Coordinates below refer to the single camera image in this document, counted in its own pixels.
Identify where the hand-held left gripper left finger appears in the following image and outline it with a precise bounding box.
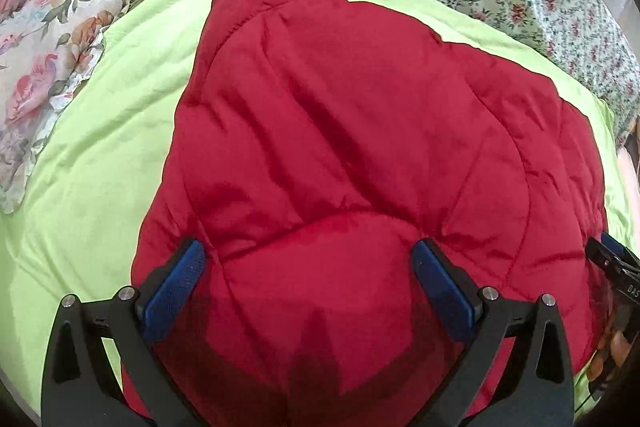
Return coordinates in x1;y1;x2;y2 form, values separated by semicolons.
40;238;206;427

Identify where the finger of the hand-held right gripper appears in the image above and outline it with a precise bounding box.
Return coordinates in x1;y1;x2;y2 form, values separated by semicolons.
585;232;640;284

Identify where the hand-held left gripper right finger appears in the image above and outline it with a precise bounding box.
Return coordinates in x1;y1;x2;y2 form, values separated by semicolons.
410;238;576;427

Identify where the red padded jacket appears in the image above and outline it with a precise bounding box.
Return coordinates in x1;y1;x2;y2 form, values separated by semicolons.
120;0;613;427

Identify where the person's right hand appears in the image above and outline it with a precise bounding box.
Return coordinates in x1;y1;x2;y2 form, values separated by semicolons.
586;322;637;383

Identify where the light green blanket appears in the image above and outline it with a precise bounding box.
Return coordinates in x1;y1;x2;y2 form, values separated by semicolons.
0;0;633;427

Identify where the ruffled floral pillow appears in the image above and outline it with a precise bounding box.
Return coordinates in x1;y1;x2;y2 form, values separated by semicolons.
0;0;171;215

